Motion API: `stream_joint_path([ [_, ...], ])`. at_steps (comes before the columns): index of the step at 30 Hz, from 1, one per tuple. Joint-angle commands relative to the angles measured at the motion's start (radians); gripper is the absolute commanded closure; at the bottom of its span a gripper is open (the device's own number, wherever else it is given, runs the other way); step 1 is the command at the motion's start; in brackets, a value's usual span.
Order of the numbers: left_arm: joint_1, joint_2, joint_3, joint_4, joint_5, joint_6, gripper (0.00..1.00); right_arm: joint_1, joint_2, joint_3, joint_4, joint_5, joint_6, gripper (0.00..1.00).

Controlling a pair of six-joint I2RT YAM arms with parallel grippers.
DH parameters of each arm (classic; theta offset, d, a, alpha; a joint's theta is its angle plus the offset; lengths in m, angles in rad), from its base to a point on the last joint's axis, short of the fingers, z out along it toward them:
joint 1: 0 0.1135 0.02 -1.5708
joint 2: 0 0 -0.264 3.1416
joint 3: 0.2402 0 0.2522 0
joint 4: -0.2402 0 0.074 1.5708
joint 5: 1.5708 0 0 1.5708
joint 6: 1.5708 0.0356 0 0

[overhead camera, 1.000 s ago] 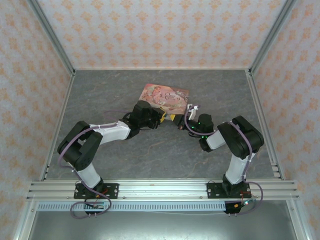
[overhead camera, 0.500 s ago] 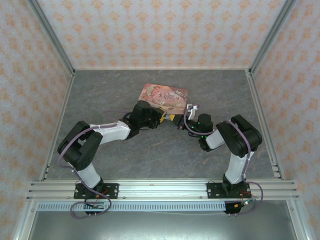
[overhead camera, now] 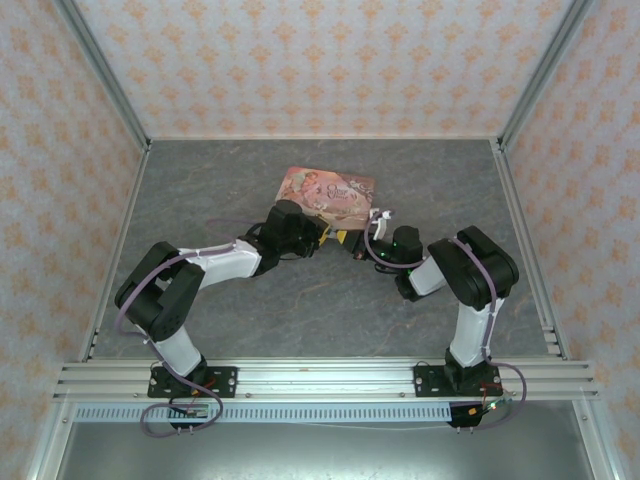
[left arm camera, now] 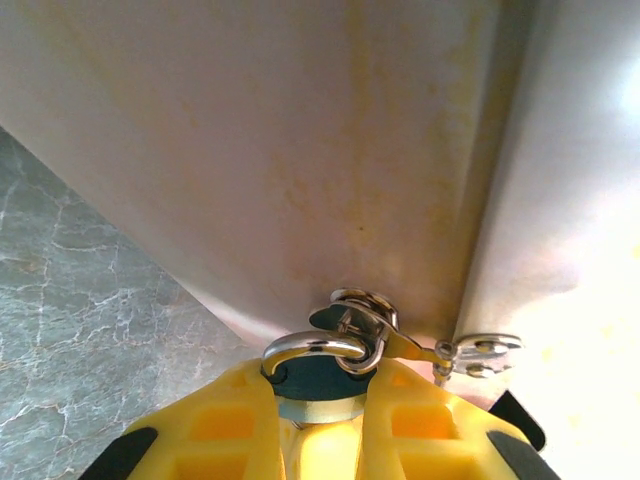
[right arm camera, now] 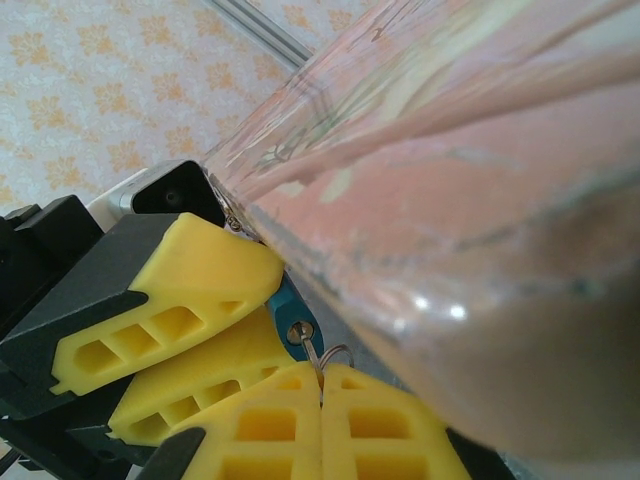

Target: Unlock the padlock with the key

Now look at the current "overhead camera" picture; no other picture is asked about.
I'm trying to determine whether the pink illustrated storybook box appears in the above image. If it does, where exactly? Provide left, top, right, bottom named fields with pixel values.
left=273, top=166, right=378, bottom=233

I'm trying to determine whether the grey metal shelf panel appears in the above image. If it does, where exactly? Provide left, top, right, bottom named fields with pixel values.
left=59, top=421, right=599, bottom=480

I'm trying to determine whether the aluminium side table rail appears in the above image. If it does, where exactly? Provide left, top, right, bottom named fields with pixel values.
left=77, top=140, right=152, bottom=362
left=490, top=139, right=572, bottom=361

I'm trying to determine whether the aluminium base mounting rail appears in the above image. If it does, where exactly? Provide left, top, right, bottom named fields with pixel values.
left=52, top=356, right=599, bottom=402

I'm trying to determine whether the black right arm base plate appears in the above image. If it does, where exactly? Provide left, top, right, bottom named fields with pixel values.
left=413, top=363, right=507, bottom=399

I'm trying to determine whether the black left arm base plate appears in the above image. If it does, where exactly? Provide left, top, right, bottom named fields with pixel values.
left=147, top=365, right=239, bottom=400

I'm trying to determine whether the white slotted cable duct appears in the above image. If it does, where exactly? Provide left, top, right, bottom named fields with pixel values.
left=73, top=403, right=454, bottom=424

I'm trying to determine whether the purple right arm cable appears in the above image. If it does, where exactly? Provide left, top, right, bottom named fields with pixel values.
left=363, top=214, right=529, bottom=431

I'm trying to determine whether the aluminium corner post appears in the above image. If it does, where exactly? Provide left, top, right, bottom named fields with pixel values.
left=498, top=0, right=597, bottom=152
left=52, top=0, right=153, bottom=152

